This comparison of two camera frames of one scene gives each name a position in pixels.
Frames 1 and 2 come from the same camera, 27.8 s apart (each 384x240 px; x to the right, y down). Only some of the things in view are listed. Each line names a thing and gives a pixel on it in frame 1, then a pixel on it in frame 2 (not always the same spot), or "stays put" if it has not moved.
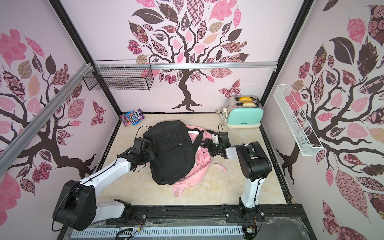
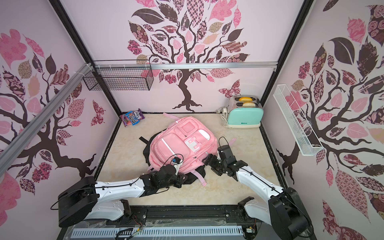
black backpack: x=173 y=146 to x=189 y=178
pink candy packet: x=125 y=121 stays put
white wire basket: x=306 y=139 stays put
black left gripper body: x=147 y=157 to x=176 y=181
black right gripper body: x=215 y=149 to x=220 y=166
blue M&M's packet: x=134 y=118 stays put
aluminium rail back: x=186 y=65 stays put
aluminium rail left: x=9 y=152 stays put
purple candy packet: x=139 y=114 stays put
